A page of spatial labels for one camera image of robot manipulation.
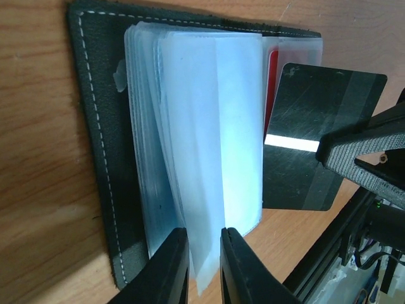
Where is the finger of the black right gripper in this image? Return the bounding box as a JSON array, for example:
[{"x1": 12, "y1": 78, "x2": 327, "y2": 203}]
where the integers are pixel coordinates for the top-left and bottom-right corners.
[{"x1": 316, "y1": 102, "x2": 404, "y2": 208}]

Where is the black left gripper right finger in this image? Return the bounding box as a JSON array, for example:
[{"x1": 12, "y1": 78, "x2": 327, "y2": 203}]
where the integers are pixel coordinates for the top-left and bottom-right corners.
[{"x1": 220, "y1": 227, "x2": 300, "y2": 303}]

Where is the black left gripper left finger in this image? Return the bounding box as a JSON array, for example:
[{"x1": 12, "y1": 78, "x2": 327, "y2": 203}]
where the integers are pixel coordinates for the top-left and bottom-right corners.
[{"x1": 109, "y1": 227, "x2": 190, "y2": 303}]

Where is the black credit card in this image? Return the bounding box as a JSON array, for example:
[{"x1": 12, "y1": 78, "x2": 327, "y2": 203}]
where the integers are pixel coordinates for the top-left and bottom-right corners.
[{"x1": 263, "y1": 63, "x2": 387, "y2": 211}]

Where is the black leather card holder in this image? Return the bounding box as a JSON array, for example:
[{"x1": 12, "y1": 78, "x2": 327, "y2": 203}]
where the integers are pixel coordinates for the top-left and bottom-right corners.
[{"x1": 66, "y1": 1, "x2": 320, "y2": 289}]

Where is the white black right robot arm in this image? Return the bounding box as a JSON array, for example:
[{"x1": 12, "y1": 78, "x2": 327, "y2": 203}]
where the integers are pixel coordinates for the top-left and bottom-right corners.
[{"x1": 316, "y1": 101, "x2": 404, "y2": 269}]

